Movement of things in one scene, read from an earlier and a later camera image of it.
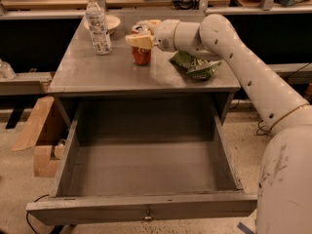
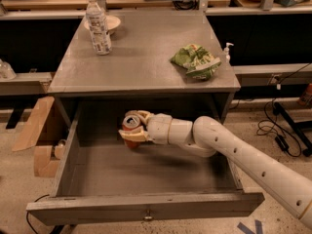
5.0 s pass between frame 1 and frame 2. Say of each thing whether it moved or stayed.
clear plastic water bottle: stayed
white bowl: stayed
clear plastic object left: stayed
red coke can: moved
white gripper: moved
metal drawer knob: stayed
